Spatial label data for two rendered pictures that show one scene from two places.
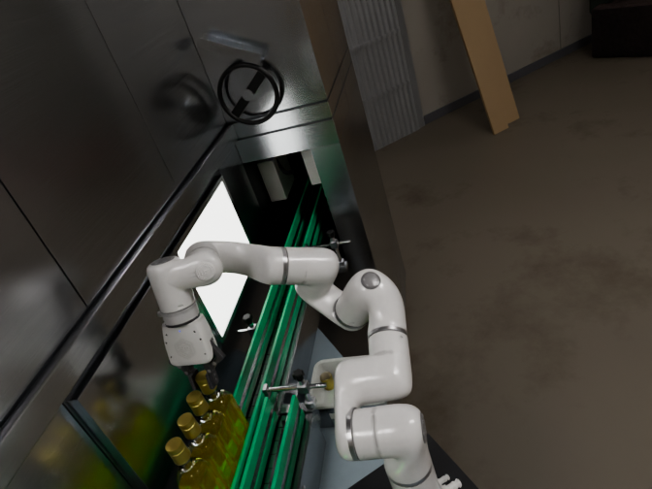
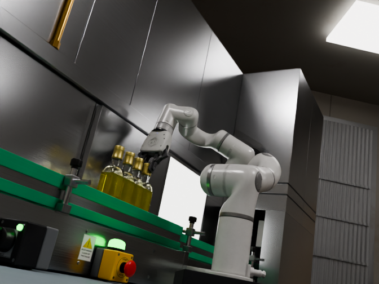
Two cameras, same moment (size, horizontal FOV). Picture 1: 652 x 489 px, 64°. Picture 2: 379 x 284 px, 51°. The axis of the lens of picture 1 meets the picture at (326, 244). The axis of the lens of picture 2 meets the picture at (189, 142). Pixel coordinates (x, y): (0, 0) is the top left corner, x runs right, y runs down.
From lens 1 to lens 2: 1.24 m
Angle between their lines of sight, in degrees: 53
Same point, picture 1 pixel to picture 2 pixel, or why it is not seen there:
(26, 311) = (117, 71)
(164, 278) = (170, 107)
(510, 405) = not seen: outside the picture
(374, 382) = not seen: hidden behind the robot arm
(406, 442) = (244, 170)
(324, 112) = (283, 189)
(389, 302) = (272, 163)
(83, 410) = (99, 112)
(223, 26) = (251, 132)
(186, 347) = (154, 141)
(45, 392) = (99, 85)
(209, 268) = (192, 110)
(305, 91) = not seen: hidden behind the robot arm
